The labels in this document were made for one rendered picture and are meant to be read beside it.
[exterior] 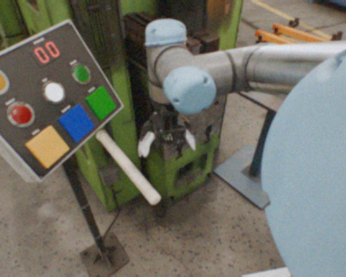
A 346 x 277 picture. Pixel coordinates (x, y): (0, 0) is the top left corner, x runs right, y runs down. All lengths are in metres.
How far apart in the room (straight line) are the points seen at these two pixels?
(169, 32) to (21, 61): 0.38
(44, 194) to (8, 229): 0.27
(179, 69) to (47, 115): 0.41
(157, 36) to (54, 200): 1.56
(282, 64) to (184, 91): 0.14
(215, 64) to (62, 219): 1.53
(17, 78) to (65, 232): 1.20
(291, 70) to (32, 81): 0.58
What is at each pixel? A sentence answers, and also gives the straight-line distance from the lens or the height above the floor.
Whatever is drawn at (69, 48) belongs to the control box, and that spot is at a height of 1.15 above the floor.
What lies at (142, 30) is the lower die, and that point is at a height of 0.99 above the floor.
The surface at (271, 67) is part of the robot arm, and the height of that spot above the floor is 1.29.
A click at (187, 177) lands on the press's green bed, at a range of 1.69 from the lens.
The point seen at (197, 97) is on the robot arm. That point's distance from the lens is 0.44.
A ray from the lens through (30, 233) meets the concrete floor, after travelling 1.86.
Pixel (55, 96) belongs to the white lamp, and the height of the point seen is 1.08.
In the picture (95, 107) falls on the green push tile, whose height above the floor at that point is 1.01.
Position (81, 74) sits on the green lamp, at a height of 1.09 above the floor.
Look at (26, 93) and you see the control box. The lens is 0.74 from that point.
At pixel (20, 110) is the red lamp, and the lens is 0.72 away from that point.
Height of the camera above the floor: 1.49
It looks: 45 degrees down
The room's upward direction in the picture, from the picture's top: straight up
